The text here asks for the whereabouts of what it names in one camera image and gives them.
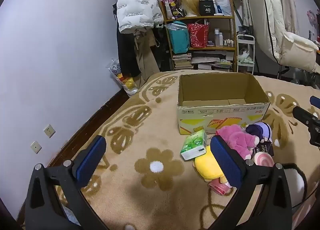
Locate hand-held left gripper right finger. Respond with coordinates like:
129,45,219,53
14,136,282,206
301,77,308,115
209,135,293,230

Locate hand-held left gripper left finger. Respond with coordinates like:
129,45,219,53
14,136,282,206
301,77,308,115
25,135,110,230

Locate yellow plush toy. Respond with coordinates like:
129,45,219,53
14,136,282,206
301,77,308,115
192,145,228,182

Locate pink plush bear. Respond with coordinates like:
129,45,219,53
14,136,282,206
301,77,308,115
215,124,260,160

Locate green tissue pack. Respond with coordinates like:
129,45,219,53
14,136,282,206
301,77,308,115
180,130,208,161

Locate pink swirl lollipop pillow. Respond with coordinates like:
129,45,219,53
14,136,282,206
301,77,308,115
253,152,275,168

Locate black packet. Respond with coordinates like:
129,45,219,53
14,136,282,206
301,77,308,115
254,141,275,157

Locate purple-haired plush doll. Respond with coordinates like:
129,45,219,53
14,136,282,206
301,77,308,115
245,121,273,143

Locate cardboard box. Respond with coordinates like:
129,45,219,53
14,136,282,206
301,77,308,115
177,73,271,135

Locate pink plastic bag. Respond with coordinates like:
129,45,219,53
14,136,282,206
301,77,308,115
208,177,234,197

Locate black and white plush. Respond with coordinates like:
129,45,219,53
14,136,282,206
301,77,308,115
282,162,308,207

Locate white trolley cart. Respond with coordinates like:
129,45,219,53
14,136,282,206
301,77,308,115
236,34,255,74

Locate cat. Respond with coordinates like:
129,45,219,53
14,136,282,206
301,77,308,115
237,48,252,62

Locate clear bag of items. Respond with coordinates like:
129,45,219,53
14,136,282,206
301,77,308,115
108,59,138,97

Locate cream padded chair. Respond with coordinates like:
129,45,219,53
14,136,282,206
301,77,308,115
246,0,320,73

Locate wooden bookshelf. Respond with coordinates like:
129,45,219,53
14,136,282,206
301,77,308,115
160,0,237,73

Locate stacks of books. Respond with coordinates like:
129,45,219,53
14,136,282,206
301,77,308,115
172,50,234,72

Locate black hanging garment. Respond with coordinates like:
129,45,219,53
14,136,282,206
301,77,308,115
116,20,140,78

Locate row of cosmetic bottles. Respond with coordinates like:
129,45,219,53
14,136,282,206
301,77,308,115
214,28,235,47

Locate beige hanging garment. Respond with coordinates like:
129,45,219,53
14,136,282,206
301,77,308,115
134,29,160,88

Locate red patterned bag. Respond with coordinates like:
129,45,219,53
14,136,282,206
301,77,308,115
187,23,209,49

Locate teal bag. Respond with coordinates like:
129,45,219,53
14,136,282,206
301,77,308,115
168,21,189,54

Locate white plastic bag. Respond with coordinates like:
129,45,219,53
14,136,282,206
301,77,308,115
214,0,232,16

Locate black box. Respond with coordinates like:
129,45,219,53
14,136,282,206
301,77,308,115
199,0,216,16

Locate blond wig head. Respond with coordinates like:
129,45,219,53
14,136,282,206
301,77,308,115
179,0,200,18

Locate white puffer jacket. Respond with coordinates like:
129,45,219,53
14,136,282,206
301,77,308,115
116,0,164,34

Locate colourful accessory packs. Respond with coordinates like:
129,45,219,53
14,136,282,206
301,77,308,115
160,0,185,19

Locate wall socket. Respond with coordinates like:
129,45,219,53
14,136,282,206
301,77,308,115
30,141,42,154
44,124,55,138

